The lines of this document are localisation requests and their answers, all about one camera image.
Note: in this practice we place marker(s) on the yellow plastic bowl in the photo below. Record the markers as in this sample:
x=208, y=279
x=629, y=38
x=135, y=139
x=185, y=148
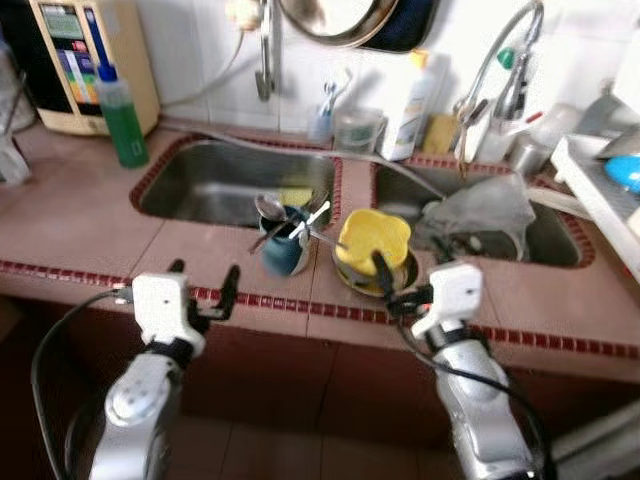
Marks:
x=365, y=240

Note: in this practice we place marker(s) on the steel utensil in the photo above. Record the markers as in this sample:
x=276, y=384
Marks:
x=265, y=240

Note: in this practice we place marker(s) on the steel spoon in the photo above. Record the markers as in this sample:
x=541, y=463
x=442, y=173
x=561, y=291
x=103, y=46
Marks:
x=328, y=238
x=270, y=207

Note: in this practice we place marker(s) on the blue plastic mug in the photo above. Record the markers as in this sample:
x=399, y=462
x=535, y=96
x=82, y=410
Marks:
x=285, y=255

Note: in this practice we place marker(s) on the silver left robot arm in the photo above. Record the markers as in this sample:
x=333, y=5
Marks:
x=140, y=400

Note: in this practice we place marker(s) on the steel sink basin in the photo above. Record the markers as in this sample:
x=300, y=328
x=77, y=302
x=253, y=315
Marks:
x=200, y=185
x=400, y=200

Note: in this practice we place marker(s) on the clear plastic bag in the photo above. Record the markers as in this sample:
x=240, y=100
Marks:
x=480, y=210

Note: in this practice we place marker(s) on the yellow sponge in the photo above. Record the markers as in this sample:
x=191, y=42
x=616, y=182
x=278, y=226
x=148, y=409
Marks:
x=297, y=195

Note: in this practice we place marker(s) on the small clear plastic bucket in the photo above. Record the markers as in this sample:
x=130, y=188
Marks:
x=358, y=130

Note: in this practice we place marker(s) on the green dish soap bottle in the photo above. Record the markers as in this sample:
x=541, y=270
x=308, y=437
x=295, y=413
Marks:
x=125, y=130

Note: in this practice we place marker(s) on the mustard yellow scrub block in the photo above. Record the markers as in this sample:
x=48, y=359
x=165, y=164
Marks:
x=440, y=135

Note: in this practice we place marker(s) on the white detergent bottle yellow cap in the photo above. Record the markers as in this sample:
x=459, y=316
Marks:
x=410, y=120

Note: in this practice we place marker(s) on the clear toothbrush cup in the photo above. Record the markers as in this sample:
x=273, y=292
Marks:
x=321, y=125

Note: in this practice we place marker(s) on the blue plastic dish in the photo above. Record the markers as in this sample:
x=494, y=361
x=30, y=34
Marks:
x=625, y=172

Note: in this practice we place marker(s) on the blue toothbrush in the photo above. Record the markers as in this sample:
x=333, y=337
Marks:
x=326, y=98

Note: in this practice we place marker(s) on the steel cup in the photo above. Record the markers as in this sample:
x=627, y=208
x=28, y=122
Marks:
x=528, y=158

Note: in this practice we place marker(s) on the thin white tube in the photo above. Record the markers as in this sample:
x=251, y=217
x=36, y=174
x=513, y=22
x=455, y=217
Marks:
x=215, y=85

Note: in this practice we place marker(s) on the white toothbrush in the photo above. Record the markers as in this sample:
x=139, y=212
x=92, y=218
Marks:
x=343, y=85

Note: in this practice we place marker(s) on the beige water ionizer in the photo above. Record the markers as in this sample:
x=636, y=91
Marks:
x=130, y=60

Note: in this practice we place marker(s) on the grey steel lid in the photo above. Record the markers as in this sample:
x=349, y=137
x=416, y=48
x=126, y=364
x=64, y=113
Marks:
x=610, y=125

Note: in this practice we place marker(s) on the chrome tap green knob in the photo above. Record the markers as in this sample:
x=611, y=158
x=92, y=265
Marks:
x=515, y=85

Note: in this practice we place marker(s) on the chrome gooseneck faucet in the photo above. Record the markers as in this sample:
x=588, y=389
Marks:
x=490, y=55

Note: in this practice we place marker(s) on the white plastic jar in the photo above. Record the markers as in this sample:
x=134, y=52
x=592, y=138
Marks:
x=10, y=90

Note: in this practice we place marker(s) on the hanging black pan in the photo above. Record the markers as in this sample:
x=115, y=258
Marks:
x=415, y=30

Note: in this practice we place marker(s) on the hanging steel wok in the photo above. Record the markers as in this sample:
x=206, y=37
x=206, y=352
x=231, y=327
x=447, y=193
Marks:
x=330, y=25

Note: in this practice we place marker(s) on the beige tap valve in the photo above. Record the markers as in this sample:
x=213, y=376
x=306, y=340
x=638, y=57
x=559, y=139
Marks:
x=243, y=12

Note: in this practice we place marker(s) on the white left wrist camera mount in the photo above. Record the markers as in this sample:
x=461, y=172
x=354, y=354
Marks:
x=165, y=305

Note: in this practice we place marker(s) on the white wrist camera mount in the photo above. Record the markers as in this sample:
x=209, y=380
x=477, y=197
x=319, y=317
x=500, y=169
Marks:
x=450, y=295
x=165, y=305

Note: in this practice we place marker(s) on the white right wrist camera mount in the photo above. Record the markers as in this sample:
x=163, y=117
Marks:
x=450, y=295

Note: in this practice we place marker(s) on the chrome wall tap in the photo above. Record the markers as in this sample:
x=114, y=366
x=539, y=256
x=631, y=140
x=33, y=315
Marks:
x=266, y=70

